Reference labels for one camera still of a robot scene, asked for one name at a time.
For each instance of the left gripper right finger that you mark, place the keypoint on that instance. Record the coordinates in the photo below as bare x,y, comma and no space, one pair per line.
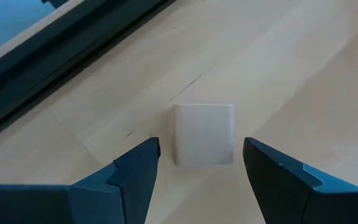
291,193

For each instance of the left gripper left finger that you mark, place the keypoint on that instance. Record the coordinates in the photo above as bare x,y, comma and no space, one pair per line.
98,202

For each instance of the black aluminium table frame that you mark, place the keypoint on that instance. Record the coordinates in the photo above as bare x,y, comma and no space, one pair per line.
42,56

